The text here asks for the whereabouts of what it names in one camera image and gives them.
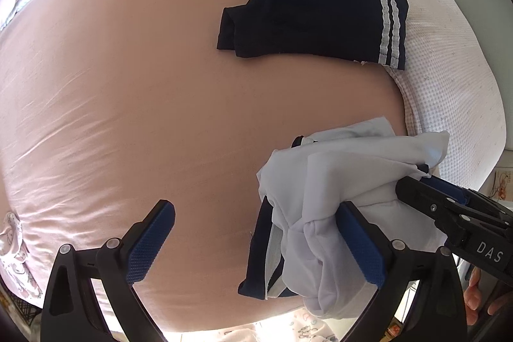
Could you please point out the pink printed pajama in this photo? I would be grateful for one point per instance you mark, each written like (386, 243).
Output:
(14, 258)

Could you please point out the person's right hand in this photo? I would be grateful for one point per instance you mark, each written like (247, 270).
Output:
(475, 296)

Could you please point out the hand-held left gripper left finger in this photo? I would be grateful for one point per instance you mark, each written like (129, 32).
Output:
(150, 242)

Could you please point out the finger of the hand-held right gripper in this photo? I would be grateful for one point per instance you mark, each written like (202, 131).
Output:
(453, 187)
(421, 197)

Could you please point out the person's printed pajama leg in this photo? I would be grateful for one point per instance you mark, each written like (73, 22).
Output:
(280, 330)

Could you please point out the bed with pink sheet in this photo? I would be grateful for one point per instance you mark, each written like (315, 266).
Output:
(140, 85)

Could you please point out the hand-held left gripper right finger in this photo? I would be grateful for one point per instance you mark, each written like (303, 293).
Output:
(362, 250)

